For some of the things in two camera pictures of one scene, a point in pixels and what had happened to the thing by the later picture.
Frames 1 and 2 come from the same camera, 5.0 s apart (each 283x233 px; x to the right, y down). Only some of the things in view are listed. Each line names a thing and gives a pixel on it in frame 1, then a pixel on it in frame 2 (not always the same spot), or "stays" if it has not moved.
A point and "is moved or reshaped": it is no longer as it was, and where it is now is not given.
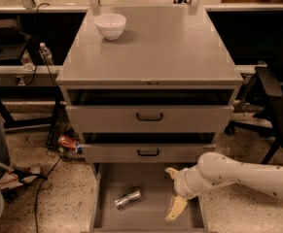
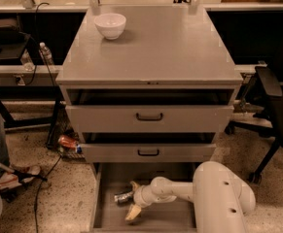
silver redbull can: (124, 199) is moved or reshaped
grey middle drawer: (144, 152) stays
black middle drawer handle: (148, 154) stays
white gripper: (181, 183) → (143, 195)
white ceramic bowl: (111, 25) stays
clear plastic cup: (28, 63) stays
